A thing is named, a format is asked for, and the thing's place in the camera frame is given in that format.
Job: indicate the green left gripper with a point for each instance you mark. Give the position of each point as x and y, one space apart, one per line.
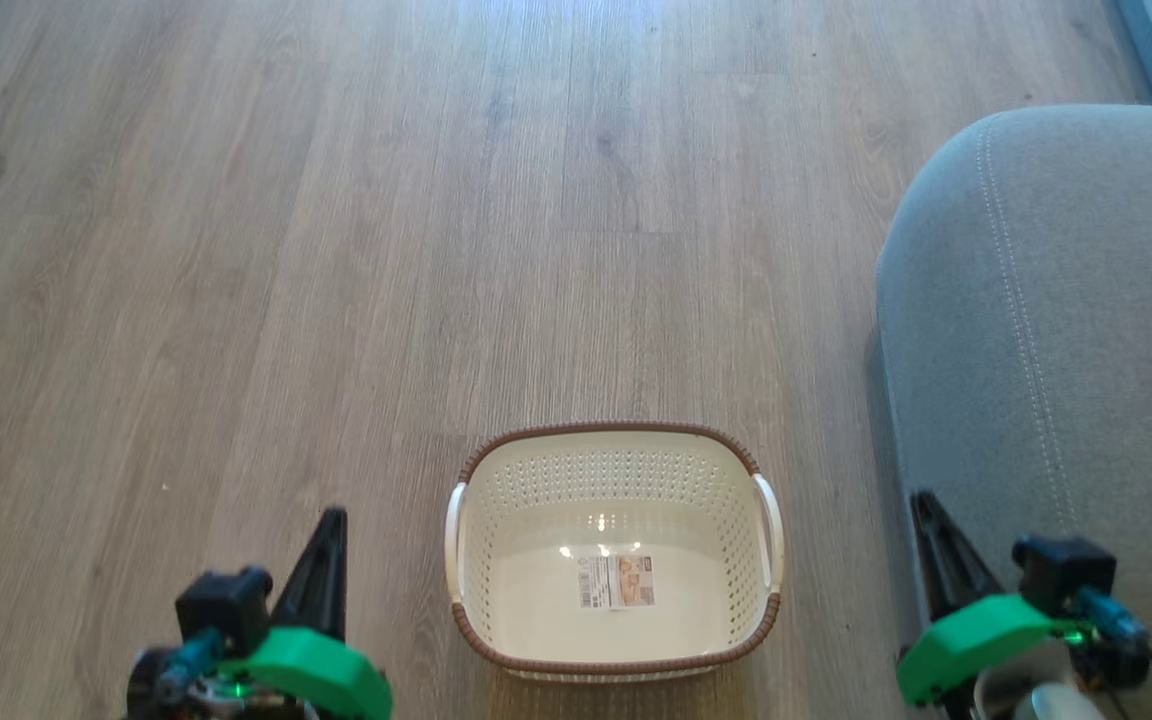
326 675

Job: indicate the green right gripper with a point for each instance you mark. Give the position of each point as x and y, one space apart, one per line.
976 635

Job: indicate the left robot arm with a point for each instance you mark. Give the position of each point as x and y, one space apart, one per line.
166 690

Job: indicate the cream laundry basket brown rim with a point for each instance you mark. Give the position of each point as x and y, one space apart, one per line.
536 480

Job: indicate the white basket label sticker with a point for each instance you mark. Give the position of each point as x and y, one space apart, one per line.
616 582

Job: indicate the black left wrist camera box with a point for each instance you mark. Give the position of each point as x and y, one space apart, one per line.
221 605

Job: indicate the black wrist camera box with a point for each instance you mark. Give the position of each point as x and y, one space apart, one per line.
1061 570
221 605

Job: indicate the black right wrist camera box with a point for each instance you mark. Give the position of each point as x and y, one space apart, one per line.
1061 570

